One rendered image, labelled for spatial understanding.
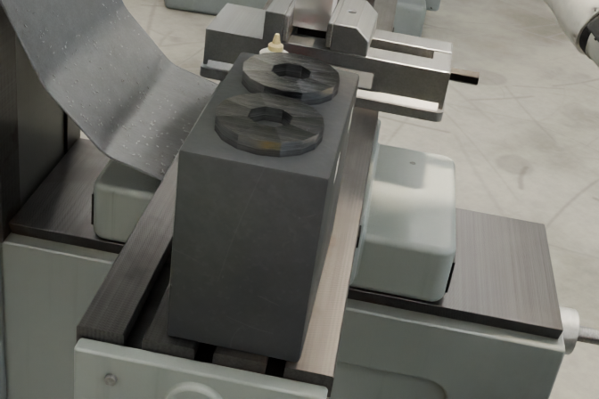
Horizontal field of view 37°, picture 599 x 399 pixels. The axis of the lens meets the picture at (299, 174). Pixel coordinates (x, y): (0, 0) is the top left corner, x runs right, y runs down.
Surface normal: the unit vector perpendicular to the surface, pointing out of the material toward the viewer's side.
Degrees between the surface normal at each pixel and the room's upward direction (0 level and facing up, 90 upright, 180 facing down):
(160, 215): 0
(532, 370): 90
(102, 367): 90
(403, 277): 90
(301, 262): 90
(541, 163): 0
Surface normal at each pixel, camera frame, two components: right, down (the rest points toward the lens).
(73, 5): 0.93, -0.22
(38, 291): -0.15, 0.48
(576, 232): 0.13, -0.86
